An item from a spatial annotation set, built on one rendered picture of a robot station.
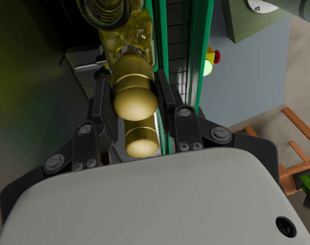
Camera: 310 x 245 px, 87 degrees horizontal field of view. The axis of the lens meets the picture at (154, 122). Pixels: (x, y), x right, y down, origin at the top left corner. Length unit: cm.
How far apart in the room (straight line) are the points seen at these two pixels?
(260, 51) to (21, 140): 93
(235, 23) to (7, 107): 69
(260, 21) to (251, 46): 16
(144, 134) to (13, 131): 13
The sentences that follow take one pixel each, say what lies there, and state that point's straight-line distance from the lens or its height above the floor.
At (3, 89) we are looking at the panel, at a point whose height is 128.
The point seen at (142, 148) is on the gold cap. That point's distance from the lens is 16.
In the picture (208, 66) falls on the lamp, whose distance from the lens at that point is 51.
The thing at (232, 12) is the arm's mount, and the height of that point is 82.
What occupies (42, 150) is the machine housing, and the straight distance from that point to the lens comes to 29.
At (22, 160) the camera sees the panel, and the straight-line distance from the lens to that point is 21.
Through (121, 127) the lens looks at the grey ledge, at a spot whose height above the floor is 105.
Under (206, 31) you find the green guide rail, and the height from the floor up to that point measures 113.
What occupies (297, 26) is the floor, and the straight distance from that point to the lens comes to 213.
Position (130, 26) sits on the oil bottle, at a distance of 18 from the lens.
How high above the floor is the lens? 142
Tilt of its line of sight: 41 degrees down
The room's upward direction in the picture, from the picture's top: 169 degrees clockwise
